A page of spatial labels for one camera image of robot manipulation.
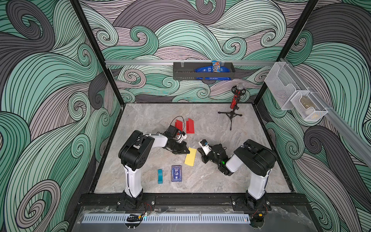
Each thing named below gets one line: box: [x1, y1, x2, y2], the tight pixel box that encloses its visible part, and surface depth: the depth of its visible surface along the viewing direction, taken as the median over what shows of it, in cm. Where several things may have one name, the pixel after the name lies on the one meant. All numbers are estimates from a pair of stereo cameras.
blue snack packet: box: [195, 60, 233, 81], surface depth 93 cm
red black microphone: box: [229, 82, 246, 111], surface depth 98 cm
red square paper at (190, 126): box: [185, 117, 195, 134], surface depth 106 cm
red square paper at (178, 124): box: [174, 119, 183, 131], surface depth 107 cm
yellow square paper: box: [184, 146, 198, 167], surface depth 92 cm
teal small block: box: [157, 169, 163, 185], surface depth 84 cm
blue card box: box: [171, 165, 183, 183], surface depth 83 cm
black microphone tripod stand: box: [217, 106, 243, 131], surface depth 108 cm
